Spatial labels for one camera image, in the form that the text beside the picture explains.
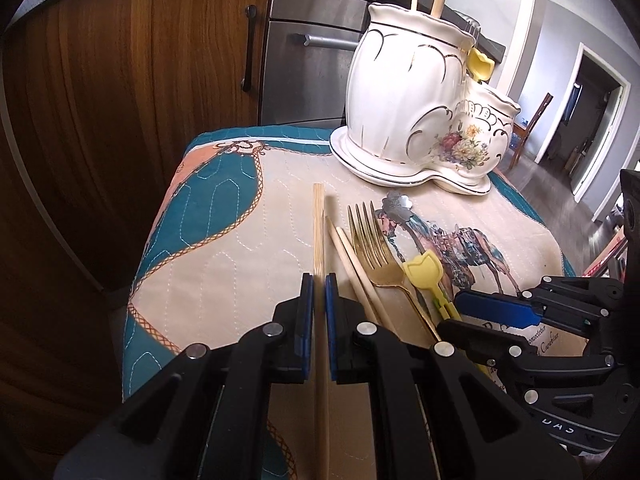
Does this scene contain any gold fork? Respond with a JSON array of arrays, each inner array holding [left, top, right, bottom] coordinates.
[[347, 202, 440, 342]]

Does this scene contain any silver flower spoon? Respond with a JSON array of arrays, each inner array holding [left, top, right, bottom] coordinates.
[[382, 190, 413, 224]]

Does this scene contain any silver fork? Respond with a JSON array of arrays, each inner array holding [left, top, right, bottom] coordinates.
[[462, 15, 482, 44]]

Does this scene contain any white ceramic utensil holder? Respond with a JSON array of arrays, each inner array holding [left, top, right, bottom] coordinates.
[[330, 3, 521, 196]]

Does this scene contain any black cabinet handle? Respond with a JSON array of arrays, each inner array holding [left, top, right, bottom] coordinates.
[[241, 4, 257, 93]]

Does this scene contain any quilted horse print cloth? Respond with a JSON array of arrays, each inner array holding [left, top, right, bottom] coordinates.
[[121, 124, 589, 480]]

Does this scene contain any stainless steel oven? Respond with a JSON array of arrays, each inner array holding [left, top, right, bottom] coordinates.
[[260, 0, 368, 129]]

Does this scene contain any wooden cabinet door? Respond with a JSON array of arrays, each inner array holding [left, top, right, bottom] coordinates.
[[2, 0, 268, 289]]

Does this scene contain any wooden chair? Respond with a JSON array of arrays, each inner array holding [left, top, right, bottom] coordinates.
[[508, 93, 553, 170]]

